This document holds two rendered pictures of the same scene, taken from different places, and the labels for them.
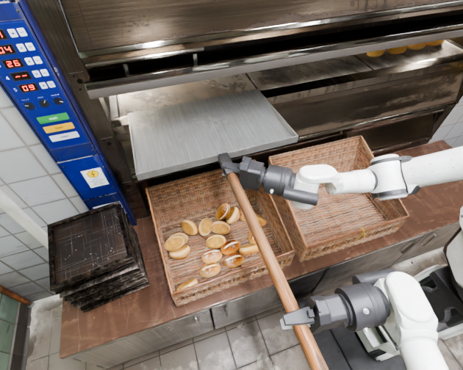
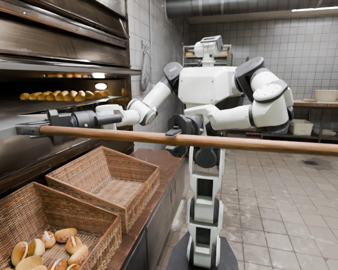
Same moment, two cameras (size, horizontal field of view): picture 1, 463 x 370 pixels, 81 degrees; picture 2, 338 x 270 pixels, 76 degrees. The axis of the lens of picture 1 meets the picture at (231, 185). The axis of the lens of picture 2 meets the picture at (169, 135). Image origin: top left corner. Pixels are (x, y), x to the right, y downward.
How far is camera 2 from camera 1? 0.60 m
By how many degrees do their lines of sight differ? 58
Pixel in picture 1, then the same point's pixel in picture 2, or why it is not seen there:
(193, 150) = not seen: outside the picture
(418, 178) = (153, 101)
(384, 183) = (142, 110)
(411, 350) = (220, 114)
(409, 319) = (208, 107)
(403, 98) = not seen: hidden behind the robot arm
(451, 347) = (229, 239)
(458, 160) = (161, 85)
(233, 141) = not seen: hidden behind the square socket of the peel
